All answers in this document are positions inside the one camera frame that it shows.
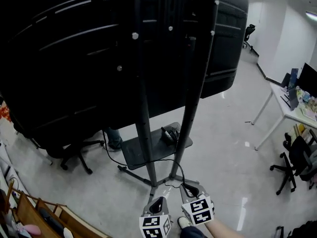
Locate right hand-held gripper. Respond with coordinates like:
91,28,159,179
179,182,215,226

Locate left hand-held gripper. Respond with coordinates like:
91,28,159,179
139,196,172,238

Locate person's right forearm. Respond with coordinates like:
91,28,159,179
205,216,247,238

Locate person's white shoe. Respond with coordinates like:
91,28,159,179
177,216,193,230

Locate person's dark trousers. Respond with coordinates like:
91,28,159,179
179,225,208,238

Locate black remote on stand shelf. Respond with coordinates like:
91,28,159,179
160,126,180,145

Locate black office chair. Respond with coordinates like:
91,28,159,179
243,23,257,51
269,132,317,196
45,132,105,176
275,220,317,238

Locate white metal-leg table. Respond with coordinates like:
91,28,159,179
251,82,317,151

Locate pink bottle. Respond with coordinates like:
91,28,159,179
23,223,43,236

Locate wooden cart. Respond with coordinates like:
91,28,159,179
4,178,111,238

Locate open laptop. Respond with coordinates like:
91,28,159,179
280,67,301,111

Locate black computer monitor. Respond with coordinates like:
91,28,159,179
295,62,317,99

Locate large black TV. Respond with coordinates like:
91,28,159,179
0,0,250,140

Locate red gift bag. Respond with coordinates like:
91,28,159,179
0,101,12,123

